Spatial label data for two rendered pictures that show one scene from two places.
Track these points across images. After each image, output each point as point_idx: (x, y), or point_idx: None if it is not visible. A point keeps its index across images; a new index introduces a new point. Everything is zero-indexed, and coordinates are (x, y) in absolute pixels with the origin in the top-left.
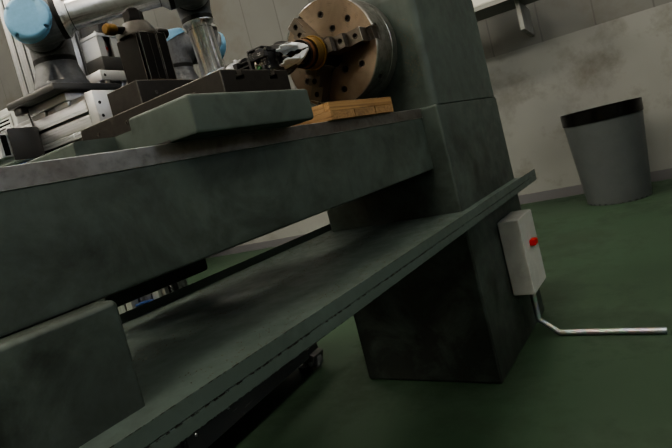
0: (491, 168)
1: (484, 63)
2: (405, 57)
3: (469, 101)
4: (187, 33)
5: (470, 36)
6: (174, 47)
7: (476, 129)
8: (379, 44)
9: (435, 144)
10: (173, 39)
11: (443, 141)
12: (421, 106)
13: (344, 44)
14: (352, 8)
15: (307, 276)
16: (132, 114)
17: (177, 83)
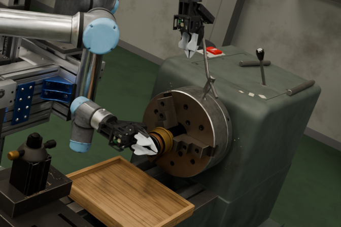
0: (251, 222)
1: (298, 140)
2: (229, 159)
3: (263, 182)
4: None
5: (298, 125)
6: (72, 6)
7: (256, 200)
8: (211, 160)
9: (213, 223)
10: None
11: (219, 226)
12: (219, 194)
13: (185, 152)
14: (208, 125)
15: None
16: (2, 221)
17: (43, 194)
